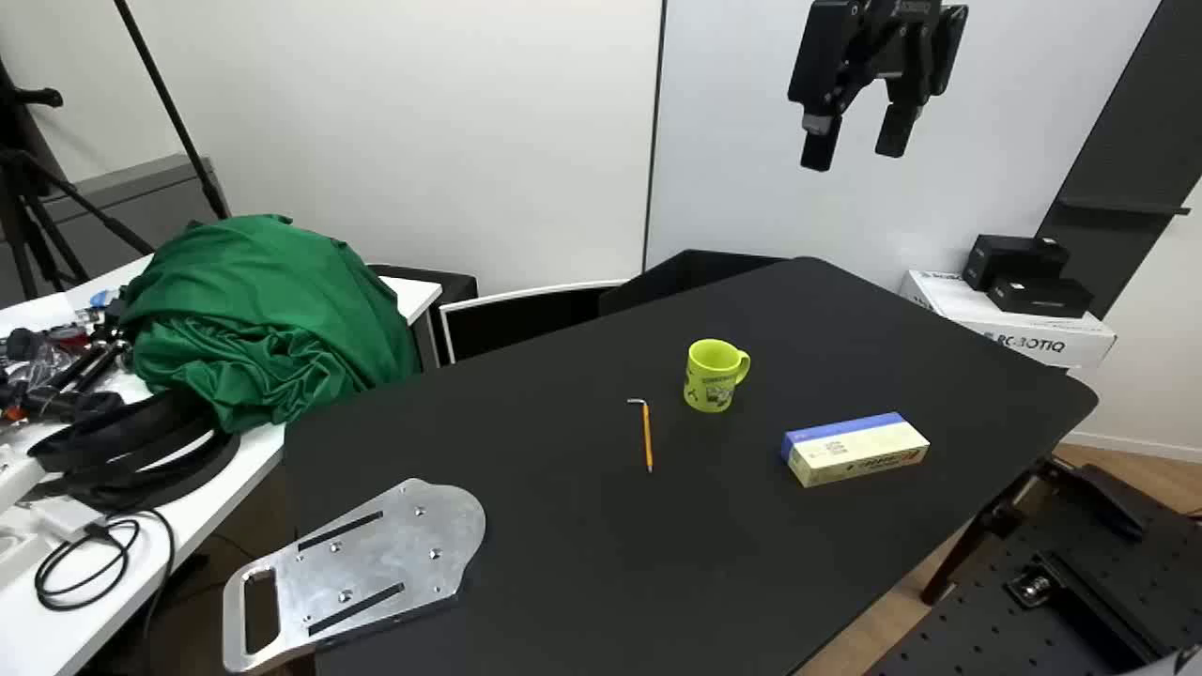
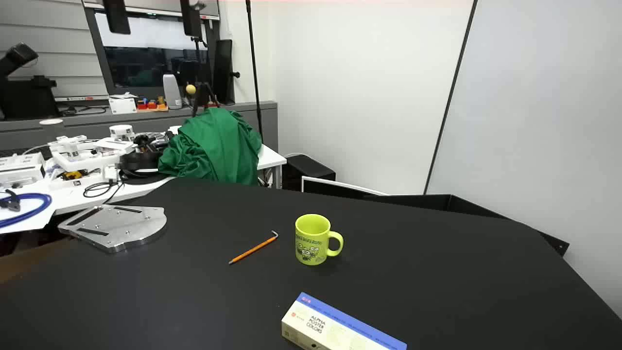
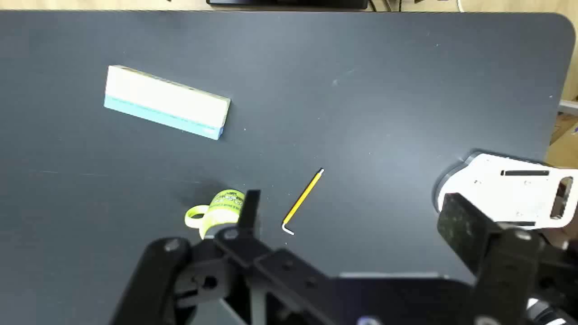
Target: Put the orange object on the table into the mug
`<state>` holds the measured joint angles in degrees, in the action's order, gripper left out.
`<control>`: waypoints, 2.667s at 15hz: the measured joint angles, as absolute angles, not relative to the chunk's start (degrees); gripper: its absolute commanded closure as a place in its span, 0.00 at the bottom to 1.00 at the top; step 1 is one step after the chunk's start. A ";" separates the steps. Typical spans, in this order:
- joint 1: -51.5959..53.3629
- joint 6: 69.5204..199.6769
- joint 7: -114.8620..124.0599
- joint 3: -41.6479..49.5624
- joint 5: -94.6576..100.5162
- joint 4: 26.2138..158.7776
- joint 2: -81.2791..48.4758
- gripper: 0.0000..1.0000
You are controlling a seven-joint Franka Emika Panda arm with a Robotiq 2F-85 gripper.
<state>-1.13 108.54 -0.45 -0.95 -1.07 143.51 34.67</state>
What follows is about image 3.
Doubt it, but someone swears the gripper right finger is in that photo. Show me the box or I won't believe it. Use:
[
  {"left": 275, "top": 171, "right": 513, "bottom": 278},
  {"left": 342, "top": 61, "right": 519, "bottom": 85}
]
[{"left": 437, "top": 191, "right": 578, "bottom": 325}]

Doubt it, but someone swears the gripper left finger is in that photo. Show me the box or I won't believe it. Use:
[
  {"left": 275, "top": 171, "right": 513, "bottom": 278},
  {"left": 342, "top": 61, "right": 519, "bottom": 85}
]
[{"left": 110, "top": 189, "right": 336, "bottom": 325}]

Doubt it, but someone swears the yellow-green mug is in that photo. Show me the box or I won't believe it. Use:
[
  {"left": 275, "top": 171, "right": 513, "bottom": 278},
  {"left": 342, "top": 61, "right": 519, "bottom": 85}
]
[{"left": 184, "top": 189, "right": 247, "bottom": 240}]

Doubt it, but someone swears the white metal plate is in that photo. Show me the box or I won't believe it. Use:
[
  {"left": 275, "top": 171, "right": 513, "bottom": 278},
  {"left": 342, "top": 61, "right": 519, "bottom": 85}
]
[{"left": 433, "top": 151, "right": 578, "bottom": 232}]

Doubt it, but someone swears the orange hex key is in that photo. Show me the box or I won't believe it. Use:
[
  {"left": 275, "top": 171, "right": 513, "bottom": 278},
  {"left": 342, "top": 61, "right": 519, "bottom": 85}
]
[{"left": 281, "top": 168, "right": 325, "bottom": 236}]

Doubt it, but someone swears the cardboard box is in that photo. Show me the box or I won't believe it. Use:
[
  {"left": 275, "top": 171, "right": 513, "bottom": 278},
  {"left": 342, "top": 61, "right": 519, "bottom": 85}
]
[{"left": 547, "top": 112, "right": 578, "bottom": 168}]

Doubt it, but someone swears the white and blue box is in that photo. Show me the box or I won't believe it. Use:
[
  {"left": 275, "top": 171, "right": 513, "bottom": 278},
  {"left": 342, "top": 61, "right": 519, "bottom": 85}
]
[{"left": 103, "top": 65, "right": 232, "bottom": 141}]

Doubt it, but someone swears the black monitor base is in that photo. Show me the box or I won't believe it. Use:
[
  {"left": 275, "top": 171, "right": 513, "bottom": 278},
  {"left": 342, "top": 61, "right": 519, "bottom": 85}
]
[{"left": 206, "top": 0, "right": 369, "bottom": 10}]

